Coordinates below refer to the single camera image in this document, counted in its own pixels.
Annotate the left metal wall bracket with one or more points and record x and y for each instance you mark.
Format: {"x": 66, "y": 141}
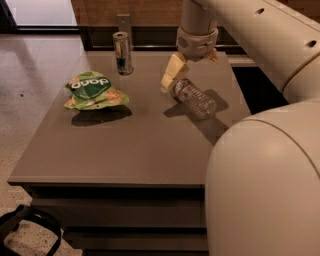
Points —
{"x": 124, "y": 25}

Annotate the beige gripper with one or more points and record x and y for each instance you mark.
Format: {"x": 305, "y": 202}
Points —
{"x": 197, "y": 45}

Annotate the clear plastic water bottle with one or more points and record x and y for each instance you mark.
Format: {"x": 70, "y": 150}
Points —
{"x": 202, "y": 105}

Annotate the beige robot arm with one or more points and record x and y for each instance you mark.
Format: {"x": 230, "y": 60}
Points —
{"x": 262, "y": 193}

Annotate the green chip bag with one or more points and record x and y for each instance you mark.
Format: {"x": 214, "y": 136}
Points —
{"x": 92, "y": 90}

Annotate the grey drawer cabinet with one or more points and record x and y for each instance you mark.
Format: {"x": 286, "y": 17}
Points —
{"x": 130, "y": 181}

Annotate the silver blue energy drink can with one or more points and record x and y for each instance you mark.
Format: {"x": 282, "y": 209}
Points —
{"x": 122, "y": 52}

